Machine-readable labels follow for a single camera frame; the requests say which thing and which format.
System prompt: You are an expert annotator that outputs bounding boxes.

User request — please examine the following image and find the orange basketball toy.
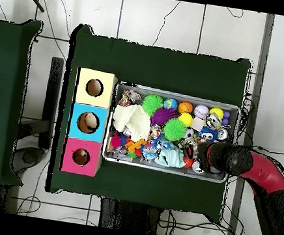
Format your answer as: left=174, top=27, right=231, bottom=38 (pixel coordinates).
left=177, top=100, right=195, bottom=116

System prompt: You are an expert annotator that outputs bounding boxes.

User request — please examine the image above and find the mint green cloth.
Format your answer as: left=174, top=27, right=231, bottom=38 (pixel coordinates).
left=153, top=145, right=188, bottom=171

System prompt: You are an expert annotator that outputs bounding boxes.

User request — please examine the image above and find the green spiky ball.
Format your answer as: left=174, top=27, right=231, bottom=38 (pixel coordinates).
left=141, top=92, right=166, bottom=118
left=162, top=117, right=190, bottom=145

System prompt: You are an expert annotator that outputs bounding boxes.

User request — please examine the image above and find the side table with green cloth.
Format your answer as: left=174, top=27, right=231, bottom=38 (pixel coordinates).
left=0, top=14, right=44, bottom=188

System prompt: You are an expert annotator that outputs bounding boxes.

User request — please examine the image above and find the shallow clear mesh bin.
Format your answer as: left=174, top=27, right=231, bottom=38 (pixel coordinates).
left=100, top=80, right=243, bottom=185

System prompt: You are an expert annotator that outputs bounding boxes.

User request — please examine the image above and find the smooth yellow ball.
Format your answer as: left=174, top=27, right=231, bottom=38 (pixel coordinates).
left=208, top=106, right=225, bottom=120

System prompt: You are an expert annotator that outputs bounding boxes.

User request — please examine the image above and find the yellow tennis ball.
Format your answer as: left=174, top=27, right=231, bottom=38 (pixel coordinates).
left=177, top=111, right=195, bottom=128

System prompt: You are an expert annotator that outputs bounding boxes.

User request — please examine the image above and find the blue globe ball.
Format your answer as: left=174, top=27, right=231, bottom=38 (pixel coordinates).
left=162, top=96, right=180, bottom=112

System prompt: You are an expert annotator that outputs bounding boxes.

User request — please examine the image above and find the orange plastic toy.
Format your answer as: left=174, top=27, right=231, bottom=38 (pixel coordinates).
left=124, top=135, right=149, bottom=158

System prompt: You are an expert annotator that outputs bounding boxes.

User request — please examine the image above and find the white baseball toy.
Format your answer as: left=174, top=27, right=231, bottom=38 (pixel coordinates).
left=193, top=103, right=210, bottom=120

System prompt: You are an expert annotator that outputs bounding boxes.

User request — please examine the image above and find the wooden box with three holes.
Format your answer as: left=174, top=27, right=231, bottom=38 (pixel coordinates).
left=59, top=66, right=121, bottom=180

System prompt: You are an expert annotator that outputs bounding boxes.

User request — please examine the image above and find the cream muslin cloth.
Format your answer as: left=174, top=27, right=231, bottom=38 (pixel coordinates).
left=109, top=101, right=154, bottom=144

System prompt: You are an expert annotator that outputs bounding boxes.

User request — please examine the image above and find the purple spiky ball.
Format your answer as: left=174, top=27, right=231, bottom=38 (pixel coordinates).
left=150, top=105, right=179, bottom=130

